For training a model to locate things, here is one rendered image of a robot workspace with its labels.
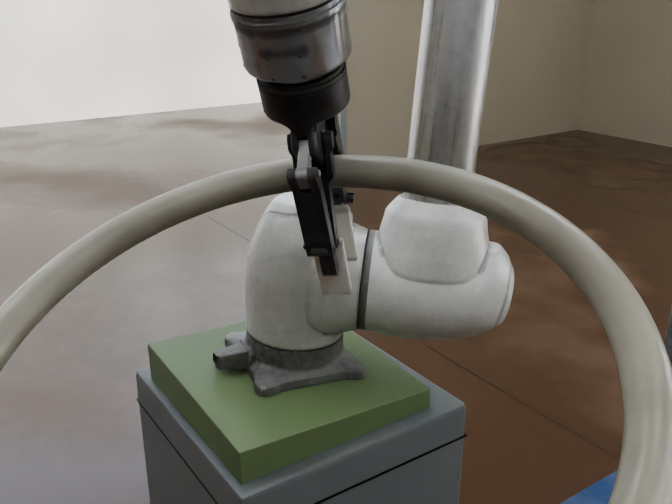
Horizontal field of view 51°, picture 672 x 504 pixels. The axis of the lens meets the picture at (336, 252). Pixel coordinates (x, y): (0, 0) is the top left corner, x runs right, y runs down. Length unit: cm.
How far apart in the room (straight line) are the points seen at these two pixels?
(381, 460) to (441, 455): 13
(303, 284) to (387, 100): 519
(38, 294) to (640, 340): 44
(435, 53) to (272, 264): 37
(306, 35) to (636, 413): 34
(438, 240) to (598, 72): 696
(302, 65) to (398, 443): 68
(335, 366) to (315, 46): 65
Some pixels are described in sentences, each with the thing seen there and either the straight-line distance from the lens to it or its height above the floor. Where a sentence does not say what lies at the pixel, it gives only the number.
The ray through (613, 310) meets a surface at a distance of 49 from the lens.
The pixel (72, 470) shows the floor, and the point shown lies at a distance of 246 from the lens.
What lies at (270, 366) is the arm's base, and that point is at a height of 88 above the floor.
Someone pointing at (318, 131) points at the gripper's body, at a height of 130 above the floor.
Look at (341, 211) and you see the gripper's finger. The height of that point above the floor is 120.
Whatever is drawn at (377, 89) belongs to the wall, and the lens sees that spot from 608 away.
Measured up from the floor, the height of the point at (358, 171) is 126.
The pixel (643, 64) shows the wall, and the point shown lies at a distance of 761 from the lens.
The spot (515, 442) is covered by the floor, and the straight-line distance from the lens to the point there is 251.
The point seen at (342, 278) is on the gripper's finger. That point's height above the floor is 115.
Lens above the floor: 141
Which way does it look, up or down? 20 degrees down
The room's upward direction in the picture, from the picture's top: straight up
